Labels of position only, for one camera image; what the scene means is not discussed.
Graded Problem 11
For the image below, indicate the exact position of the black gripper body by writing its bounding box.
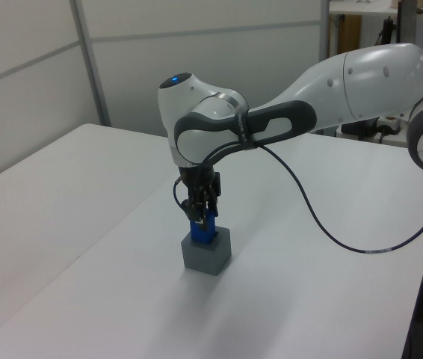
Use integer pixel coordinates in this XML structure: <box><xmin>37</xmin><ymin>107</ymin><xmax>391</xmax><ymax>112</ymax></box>
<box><xmin>179</xmin><ymin>167</ymin><xmax>223</xmax><ymax>200</ymax></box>

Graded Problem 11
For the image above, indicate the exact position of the blue block with stud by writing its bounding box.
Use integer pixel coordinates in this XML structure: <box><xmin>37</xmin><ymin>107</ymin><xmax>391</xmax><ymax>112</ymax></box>
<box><xmin>190</xmin><ymin>212</ymin><xmax>218</xmax><ymax>245</ymax></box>

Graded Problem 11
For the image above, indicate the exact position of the grey hollow cuboid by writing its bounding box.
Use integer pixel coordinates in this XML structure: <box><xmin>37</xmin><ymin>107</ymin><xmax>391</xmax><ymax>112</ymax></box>
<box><xmin>179</xmin><ymin>226</ymin><xmax>233</xmax><ymax>277</ymax></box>

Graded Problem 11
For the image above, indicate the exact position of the white power strip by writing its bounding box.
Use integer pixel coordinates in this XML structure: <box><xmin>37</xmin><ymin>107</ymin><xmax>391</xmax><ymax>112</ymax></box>
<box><xmin>377</xmin><ymin>114</ymin><xmax>404</xmax><ymax>136</ymax></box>

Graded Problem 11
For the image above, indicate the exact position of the black stand pole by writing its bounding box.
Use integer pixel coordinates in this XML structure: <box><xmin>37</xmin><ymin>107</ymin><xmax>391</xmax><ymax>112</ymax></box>
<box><xmin>396</xmin><ymin>0</ymin><xmax>419</xmax><ymax>46</ymax></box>

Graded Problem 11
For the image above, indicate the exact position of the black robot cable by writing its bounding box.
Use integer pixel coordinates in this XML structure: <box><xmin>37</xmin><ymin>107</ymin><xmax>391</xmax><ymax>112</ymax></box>
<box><xmin>173</xmin><ymin>140</ymin><xmax>423</xmax><ymax>257</ymax></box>

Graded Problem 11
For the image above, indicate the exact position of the grey partition post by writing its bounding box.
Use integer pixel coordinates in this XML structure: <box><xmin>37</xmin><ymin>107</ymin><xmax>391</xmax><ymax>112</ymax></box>
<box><xmin>70</xmin><ymin>0</ymin><xmax>112</xmax><ymax>128</ymax></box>

